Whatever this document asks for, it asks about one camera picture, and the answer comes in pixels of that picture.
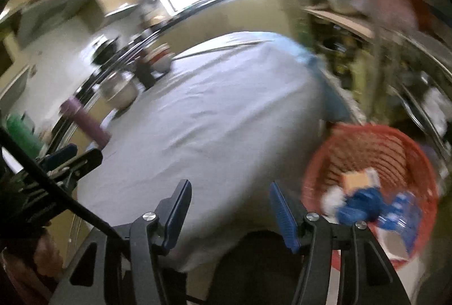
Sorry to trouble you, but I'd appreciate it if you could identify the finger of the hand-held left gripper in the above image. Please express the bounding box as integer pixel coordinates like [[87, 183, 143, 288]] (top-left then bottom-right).
[[46, 149, 104, 186], [38, 143, 79, 169]]

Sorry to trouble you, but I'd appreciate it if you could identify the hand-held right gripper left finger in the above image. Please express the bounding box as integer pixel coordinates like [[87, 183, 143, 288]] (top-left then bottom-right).
[[47, 180, 193, 305]]

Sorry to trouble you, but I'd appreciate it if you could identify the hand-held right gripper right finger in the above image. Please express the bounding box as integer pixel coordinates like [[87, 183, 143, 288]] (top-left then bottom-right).
[[269, 181, 412, 305]]

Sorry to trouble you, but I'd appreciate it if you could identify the white medicine box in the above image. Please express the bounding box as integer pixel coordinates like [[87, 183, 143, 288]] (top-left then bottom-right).
[[320, 188, 345, 217]]

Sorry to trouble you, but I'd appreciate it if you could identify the blue plastic bag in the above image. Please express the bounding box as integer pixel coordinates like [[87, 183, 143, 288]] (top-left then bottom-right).
[[335, 187, 386, 225]]

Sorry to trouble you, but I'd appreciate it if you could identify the orange medicine box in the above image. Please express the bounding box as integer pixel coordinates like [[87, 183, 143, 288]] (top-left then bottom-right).
[[341, 167, 382, 193]]

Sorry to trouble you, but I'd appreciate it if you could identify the red plastic mesh basket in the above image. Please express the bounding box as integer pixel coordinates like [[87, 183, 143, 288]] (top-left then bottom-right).
[[302, 123, 440, 272]]

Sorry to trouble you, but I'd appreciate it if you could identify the blue foil packet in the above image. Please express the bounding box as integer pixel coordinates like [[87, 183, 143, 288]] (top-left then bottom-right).
[[378, 190, 419, 253]]

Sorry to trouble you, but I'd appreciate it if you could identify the maroon thermos bottle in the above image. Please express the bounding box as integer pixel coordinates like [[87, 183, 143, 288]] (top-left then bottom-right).
[[60, 97, 111, 151]]

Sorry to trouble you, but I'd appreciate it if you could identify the green thermos jug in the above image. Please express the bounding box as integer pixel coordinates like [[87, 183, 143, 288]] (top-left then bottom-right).
[[5, 112, 43, 159]]

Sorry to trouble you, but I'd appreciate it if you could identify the grey tablecloth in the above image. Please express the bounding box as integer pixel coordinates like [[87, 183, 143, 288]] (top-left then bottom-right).
[[76, 31, 330, 275]]

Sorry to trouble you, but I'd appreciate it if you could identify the dark cup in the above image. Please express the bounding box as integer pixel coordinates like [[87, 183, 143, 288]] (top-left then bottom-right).
[[136, 58, 158, 89]]

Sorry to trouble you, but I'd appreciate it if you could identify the black wok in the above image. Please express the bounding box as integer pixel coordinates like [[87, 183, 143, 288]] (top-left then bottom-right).
[[92, 38, 121, 66]]

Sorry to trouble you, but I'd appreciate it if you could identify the white red-banded bowl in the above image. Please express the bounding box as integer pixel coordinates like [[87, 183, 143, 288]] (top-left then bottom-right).
[[150, 51, 174, 73]]

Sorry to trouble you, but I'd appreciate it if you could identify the range hood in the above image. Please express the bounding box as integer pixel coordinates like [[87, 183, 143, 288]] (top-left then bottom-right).
[[16, 0, 107, 48]]

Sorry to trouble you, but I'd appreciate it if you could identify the white plastic bag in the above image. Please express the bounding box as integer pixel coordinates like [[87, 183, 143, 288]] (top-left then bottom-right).
[[422, 86, 451, 136]]

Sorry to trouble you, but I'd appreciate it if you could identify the metal shelf rack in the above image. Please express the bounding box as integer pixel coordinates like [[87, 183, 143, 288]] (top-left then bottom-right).
[[304, 0, 452, 165]]

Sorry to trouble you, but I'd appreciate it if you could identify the yellow base cabinet under window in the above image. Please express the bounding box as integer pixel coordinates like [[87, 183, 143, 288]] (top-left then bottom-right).
[[169, 0, 308, 55]]

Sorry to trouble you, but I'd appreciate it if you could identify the steel pot with lid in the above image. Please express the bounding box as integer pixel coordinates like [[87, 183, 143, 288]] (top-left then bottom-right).
[[325, 0, 357, 15]]

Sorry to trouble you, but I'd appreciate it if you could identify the black cable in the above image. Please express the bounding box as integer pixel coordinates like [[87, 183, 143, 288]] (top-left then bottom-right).
[[0, 130, 121, 239]]

